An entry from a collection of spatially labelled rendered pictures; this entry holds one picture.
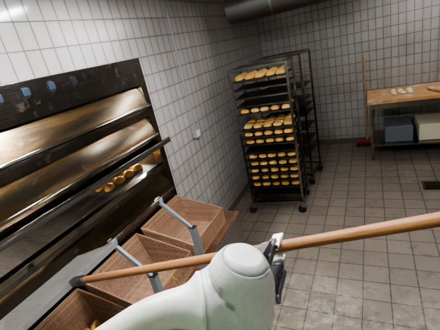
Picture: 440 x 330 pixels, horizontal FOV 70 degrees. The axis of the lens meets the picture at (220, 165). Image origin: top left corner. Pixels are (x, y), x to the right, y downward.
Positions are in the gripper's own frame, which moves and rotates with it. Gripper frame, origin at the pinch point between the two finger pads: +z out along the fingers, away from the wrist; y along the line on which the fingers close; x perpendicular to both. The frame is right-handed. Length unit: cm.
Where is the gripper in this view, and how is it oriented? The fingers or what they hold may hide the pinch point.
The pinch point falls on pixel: (278, 247)
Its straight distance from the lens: 89.0
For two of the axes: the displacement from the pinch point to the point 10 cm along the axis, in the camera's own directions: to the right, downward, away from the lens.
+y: 4.5, 8.7, 2.0
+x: 8.0, -2.9, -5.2
